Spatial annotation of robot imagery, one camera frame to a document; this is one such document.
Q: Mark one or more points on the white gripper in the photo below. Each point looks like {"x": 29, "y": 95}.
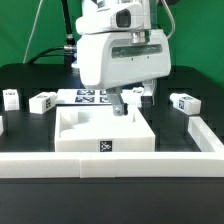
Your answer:
{"x": 109, "y": 60}

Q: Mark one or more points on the white square tabletop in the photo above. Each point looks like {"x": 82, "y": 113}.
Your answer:
{"x": 97, "y": 129}

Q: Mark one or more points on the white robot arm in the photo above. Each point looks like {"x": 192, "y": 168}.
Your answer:
{"x": 121, "y": 44}

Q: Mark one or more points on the white marker board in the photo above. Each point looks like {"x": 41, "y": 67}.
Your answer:
{"x": 81, "y": 97}

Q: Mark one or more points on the white U-shaped fence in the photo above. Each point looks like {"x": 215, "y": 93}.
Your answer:
{"x": 96, "y": 165}

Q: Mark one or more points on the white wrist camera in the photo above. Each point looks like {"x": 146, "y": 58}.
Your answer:
{"x": 115, "y": 16}

